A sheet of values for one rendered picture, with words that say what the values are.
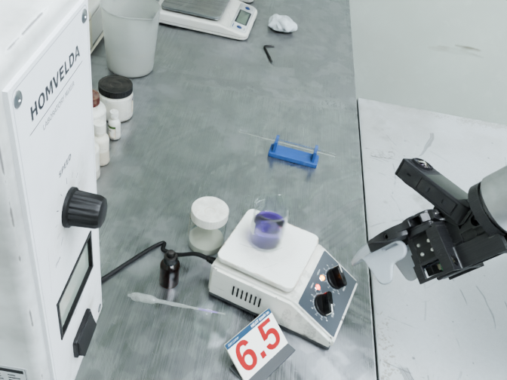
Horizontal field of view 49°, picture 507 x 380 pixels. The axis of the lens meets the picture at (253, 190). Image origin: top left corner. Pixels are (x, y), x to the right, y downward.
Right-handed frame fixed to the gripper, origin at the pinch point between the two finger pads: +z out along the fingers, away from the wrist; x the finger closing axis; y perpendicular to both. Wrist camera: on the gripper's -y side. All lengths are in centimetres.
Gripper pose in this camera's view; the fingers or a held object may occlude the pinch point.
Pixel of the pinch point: (367, 254)
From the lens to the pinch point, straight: 81.3
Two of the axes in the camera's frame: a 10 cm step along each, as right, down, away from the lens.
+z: -5.8, 4.5, 6.8
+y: 2.8, 8.9, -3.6
